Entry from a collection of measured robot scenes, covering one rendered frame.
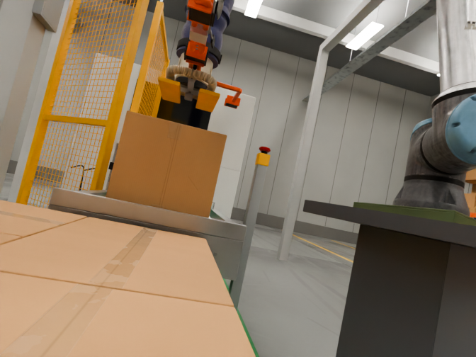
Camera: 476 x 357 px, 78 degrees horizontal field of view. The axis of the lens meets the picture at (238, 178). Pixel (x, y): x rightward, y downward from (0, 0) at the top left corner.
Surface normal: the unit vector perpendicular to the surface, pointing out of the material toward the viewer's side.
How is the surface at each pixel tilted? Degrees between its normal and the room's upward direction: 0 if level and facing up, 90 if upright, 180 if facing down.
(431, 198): 66
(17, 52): 90
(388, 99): 90
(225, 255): 90
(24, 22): 90
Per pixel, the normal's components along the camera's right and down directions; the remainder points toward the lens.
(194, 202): 0.16, -0.04
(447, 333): 0.48, 0.04
